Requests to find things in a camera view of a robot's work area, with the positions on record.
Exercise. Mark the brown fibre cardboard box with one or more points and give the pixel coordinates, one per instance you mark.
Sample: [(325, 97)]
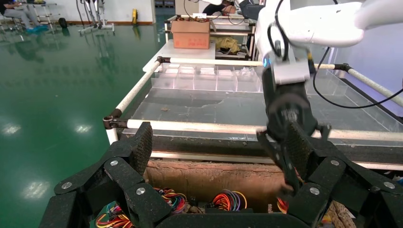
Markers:
[(204, 179)]

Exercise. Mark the orange cardboard carton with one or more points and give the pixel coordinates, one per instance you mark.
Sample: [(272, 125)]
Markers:
[(190, 36)]

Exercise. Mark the bent-over person in black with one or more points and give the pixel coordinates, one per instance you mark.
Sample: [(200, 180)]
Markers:
[(217, 8)]

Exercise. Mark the yellow floor sign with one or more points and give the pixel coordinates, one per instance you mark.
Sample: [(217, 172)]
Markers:
[(134, 16)]

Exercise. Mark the white wheeled equipment stand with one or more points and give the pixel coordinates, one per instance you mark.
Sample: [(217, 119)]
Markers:
[(94, 19)]

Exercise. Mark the metal shelf rack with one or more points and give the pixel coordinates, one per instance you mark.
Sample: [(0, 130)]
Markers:
[(233, 31)]

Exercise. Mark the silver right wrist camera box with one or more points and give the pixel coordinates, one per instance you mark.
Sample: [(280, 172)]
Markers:
[(291, 73)]

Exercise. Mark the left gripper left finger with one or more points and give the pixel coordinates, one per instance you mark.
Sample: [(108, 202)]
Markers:
[(94, 195)]

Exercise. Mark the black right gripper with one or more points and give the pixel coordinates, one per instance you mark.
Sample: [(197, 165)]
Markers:
[(286, 104)]

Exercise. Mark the small black floor object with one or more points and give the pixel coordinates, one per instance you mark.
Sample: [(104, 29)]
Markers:
[(62, 22)]

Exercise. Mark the yellow cloth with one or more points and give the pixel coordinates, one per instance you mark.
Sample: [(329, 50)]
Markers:
[(226, 43)]

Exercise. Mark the seated person in grey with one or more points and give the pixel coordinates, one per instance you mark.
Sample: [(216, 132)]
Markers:
[(19, 14)]

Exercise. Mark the white pipe rack frame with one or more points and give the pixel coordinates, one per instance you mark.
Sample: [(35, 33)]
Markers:
[(189, 125)]

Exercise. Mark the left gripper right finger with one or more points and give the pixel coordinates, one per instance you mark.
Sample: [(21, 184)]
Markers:
[(346, 195)]

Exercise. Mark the clear acrylic divider tray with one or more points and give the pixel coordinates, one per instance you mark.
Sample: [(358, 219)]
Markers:
[(204, 107)]

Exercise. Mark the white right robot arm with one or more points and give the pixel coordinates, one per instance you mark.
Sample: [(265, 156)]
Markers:
[(314, 25)]

